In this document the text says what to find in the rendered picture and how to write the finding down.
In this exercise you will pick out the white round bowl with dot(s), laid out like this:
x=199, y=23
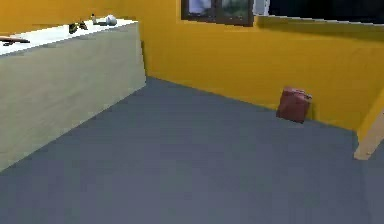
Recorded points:
x=111, y=20

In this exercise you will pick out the small dark object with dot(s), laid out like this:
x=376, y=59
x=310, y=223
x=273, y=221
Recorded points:
x=73, y=28
x=83, y=25

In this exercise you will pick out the pale green kitchen counter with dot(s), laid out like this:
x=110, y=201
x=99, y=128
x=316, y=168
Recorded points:
x=63, y=83

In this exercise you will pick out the yellow wooden table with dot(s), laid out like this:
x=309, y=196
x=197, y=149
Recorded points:
x=371, y=130

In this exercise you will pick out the brown flat utensil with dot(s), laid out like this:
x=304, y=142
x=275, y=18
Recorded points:
x=12, y=40

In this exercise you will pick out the dark framed window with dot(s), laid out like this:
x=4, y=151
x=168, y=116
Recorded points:
x=218, y=11

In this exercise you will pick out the small grey bottle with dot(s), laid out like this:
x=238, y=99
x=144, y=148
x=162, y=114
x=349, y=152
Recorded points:
x=94, y=19

